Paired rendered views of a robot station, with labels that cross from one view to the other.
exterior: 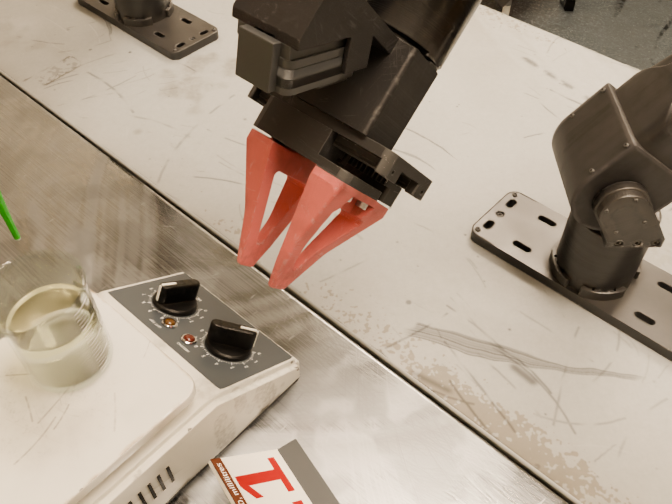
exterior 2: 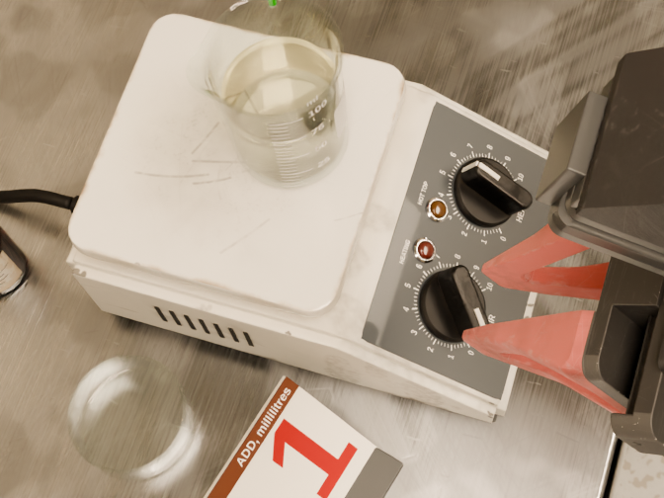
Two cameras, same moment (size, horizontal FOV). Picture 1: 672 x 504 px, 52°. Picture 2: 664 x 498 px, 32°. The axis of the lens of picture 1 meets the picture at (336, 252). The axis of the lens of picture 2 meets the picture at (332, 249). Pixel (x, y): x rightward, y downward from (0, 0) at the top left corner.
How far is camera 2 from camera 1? 0.21 m
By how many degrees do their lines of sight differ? 41
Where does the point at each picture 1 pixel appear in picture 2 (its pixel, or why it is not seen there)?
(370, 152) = (651, 388)
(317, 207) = (543, 350)
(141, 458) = (221, 300)
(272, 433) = (398, 428)
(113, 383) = (281, 208)
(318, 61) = (634, 241)
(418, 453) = not seen: outside the picture
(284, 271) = (483, 345)
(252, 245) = (511, 273)
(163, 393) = (294, 278)
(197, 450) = (293, 353)
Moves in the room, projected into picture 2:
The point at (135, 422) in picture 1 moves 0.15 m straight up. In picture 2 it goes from (242, 269) to (168, 91)
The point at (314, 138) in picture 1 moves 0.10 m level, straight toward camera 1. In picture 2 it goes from (635, 283) to (328, 441)
